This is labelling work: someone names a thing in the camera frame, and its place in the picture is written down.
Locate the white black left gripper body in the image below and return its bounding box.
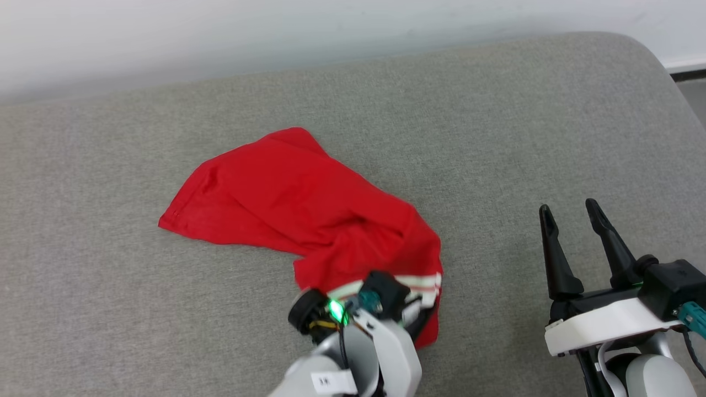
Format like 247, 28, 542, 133
288, 289, 423, 397

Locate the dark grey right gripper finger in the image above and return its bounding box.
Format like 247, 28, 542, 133
539, 204, 585, 302
585, 198, 641, 289

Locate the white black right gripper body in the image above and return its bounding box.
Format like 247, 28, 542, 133
545, 286, 686, 357

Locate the red basketball jersey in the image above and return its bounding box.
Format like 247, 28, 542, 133
158, 127, 443, 349

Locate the grey fabric sofa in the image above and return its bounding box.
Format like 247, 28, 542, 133
0, 31, 706, 397

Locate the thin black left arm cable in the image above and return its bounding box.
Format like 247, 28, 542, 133
336, 323, 351, 370

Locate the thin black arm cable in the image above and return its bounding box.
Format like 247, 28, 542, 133
683, 328, 706, 379
336, 323, 351, 370

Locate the teal left camera connector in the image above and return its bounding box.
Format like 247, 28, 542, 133
359, 289, 384, 315

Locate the teal camera connector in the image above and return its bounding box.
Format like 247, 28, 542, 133
359, 289, 384, 315
677, 302, 706, 338

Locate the teal right camera connector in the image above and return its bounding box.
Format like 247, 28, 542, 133
677, 302, 706, 338

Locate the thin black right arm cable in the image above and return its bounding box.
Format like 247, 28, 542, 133
683, 328, 706, 379

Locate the white wall baseboard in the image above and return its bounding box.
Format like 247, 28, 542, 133
665, 55, 706, 73

